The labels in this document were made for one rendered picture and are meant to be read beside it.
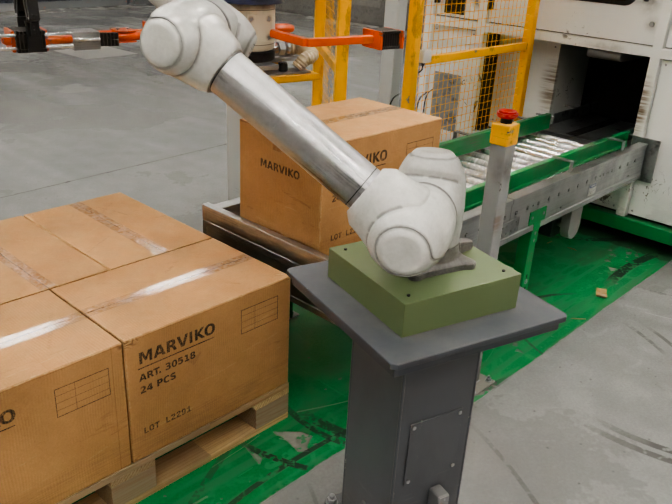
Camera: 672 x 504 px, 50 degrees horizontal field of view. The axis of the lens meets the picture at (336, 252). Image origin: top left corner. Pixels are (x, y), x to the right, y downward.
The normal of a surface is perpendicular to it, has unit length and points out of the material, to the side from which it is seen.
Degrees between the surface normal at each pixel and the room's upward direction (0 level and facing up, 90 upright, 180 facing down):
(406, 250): 95
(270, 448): 0
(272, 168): 90
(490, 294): 90
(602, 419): 0
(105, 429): 90
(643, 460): 0
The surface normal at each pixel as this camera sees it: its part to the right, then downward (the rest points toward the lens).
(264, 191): -0.69, 0.26
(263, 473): 0.05, -0.91
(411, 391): 0.50, 0.38
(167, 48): -0.42, 0.29
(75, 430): 0.72, 0.32
